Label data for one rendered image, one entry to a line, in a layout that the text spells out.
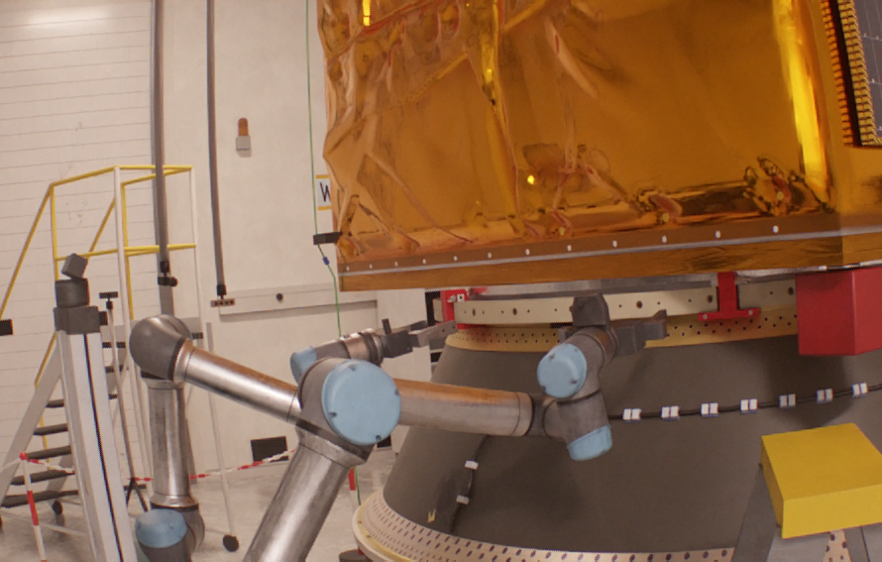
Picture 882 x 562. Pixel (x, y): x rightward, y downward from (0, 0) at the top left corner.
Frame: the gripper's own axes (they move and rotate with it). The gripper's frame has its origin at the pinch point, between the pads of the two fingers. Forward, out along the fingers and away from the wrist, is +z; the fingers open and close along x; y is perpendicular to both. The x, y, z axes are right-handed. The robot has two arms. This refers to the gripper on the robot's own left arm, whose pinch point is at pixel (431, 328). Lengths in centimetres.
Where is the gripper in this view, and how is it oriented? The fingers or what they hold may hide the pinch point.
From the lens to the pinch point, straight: 233.2
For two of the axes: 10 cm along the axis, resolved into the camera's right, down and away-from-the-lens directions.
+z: 8.6, -2.5, 4.5
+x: -4.5, 0.4, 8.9
